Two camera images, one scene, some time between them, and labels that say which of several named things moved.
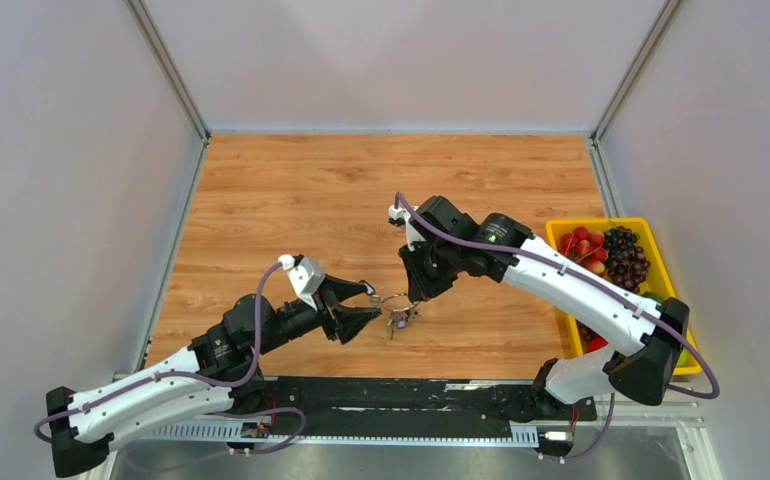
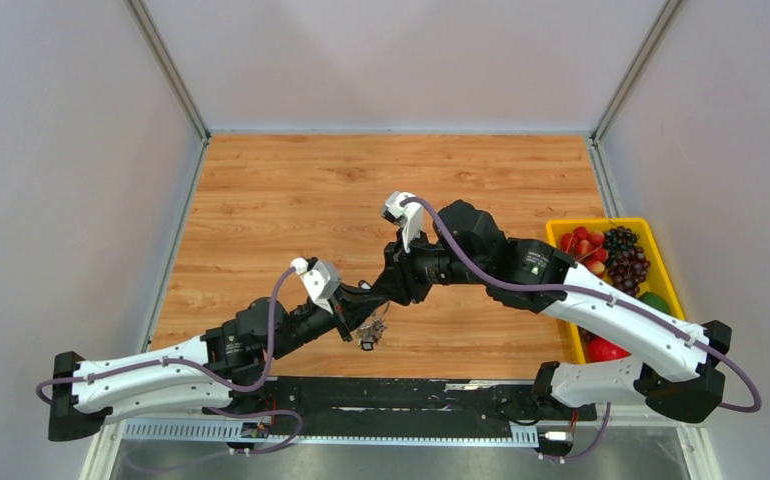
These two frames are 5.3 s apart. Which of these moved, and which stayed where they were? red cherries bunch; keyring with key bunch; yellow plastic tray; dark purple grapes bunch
Moved: keyring with key bunch
Stayed: red cherries bunch; dark purple grapes bunch; yellow plastic tray
